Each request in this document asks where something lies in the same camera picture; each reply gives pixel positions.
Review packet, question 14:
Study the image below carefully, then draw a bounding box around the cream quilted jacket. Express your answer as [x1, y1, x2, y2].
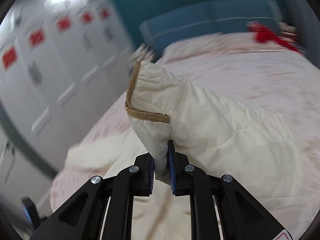
[65, 61, 303, 239]

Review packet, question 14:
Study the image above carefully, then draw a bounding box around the pink floral bedspread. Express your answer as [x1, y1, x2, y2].
[49, 33, 320, 240]

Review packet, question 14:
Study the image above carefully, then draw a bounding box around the white panelled wardrobe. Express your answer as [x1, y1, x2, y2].
[1, 0, 132, 178]

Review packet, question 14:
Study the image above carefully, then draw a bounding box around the red garment on bed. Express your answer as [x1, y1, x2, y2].
[246, 22, 301, 53]

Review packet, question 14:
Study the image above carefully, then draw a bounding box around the teal upholstered headboard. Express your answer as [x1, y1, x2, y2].
[112, 0, 290, 56]

